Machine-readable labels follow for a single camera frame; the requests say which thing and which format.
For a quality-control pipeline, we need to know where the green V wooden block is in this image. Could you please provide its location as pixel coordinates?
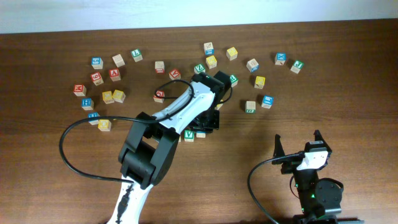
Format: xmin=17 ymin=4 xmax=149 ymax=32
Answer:
xmin=183 ymin=130 xmax=195 ymax=142

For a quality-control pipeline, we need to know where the green R top wooden block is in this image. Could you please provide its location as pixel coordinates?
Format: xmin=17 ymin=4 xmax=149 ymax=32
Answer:
xmin=230 ymin=75 xmax=239 ymax=87

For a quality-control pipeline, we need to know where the blue P wooden block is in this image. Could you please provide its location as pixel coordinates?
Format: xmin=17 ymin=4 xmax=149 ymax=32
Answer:
xmin=196 ymin=131 xmax=206 ymax=138

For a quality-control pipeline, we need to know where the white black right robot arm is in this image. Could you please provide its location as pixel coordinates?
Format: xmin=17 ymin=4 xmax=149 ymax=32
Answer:
xmin=272 ymin=130 xmax=344 ymax=223

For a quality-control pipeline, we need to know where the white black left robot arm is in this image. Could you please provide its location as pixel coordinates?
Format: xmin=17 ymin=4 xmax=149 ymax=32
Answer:
xmin=109 ymin=71 xmax=232 ymax=223

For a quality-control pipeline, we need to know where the green R side wooden block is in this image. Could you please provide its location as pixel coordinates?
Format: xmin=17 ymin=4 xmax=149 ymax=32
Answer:
xmin=245 ymin=101 xmax=256 ymax=114

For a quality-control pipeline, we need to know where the blue L wooden block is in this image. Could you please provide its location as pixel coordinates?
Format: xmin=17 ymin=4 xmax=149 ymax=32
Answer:
xmin=261 ymin=96 xmax=274 ymax=109

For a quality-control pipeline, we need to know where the green Z wooden block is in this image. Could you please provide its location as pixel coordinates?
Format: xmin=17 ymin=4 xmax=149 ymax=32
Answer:
xmin=194 ymin=63 xmax=205 ymax=74

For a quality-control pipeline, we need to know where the red tilted A wooden block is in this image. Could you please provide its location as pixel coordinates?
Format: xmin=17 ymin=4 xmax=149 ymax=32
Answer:
xmin=169 ymin=69 xmax=181 ymax=80

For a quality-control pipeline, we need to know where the red O wooden block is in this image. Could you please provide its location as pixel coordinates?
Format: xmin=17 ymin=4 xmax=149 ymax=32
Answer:
xmin=153 ymin=90 xmax=165 ymax=103

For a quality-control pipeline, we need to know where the yellow mid wooden block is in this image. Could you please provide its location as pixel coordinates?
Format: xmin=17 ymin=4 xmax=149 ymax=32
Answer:
xmin=206 ymin=55 xmax=218 ymax=69

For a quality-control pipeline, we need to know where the yellow T wooden block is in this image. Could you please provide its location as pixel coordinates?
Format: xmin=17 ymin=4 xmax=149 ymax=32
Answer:
xmin=254 ymin=76 xmax=266 ymax=89

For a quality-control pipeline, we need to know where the blue D side wooden block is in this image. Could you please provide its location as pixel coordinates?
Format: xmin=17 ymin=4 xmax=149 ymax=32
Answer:
xmin=246 ymin=58 xmax=259 ymax=73

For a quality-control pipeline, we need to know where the yellow far wooden block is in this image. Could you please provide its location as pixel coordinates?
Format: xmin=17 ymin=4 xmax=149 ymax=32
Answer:
xmin=226 ymin=47 xmax=238 ymax=60

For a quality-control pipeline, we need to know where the blue side far wooden block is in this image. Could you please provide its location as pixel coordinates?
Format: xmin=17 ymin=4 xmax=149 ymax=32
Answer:
xmin=203 ymin=42 xmax=214 ymax=55

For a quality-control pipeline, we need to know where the red side I wooden block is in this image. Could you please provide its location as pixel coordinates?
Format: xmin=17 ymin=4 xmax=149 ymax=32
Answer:
xmin=155 ymin=61 xmax=165 ymax=73

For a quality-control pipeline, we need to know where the green J wooden block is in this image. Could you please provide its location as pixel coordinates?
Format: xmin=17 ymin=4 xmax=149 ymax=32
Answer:
xmin=290 ymin=60 xmax=304 ymax=74

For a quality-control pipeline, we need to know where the blue X wooden block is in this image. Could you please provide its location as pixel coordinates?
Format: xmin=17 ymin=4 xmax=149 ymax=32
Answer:
xmin=274 ymin=52 xmax=287 ymax=65

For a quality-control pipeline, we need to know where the yellow pair right wooden block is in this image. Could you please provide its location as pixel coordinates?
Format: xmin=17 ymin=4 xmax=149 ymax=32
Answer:
xmin=113 ymin=90 xmax=126 ymax=103

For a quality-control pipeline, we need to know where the yellow pair wooden block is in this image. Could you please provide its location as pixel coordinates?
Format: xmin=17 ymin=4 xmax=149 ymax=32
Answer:
xmin=113 ymin=90 xmax=126 ymax=103
xmin=102 ymin=91 xmax=114 ymax=104

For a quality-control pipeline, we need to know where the green L far wooden block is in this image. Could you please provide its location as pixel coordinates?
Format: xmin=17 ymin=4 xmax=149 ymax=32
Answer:
xmin=131 ymin=49 xmax=143 ymax=62

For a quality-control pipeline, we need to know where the yellow pair left wooden block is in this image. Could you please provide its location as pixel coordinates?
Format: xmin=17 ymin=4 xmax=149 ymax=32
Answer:
xmin=102 ymin=91 xmax=114 ymax=104

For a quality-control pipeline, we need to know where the yellow lower left wooden block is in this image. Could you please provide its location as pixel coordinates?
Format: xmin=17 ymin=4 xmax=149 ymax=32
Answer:
xmin=98 ymin=119 xmax=112 ymax=132

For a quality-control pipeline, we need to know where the plain top wooden block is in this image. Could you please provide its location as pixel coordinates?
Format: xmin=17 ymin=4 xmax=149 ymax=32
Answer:
xmin=112 ymin=54 xmax=125 ymax=67

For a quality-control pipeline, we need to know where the blue H lower wooden block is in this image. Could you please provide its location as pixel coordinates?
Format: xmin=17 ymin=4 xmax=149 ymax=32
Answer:
xmin=87 ymin=111 xmax=101 ymax=126

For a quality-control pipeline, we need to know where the blue h wooden block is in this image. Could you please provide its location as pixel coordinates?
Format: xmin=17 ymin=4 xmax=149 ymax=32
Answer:
xmin=81 ymin=98 xmax=94 ymax=110
xmin=87 ymin=111 xmax=101 ymax=126

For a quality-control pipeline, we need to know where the red 6 wooden block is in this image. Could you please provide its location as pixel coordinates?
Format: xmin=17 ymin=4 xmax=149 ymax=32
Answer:
xmin=90 ymin=72 xmax=104 ymax=86

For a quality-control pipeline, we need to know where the blue H upper wooden block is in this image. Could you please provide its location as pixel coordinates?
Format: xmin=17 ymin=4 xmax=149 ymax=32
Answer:
xmin=81 ymin=98 xmax=94 ymax=110

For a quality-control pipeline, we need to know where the blue S wooden block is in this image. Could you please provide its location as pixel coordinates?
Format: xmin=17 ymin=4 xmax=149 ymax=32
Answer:
xmin=91 ymin=57 xmax=103 ymax=70

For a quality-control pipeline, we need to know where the red W wooden block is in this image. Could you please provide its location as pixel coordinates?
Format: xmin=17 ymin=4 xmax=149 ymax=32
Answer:
xmin=73 ymin=85 xmax=86 ymax=96

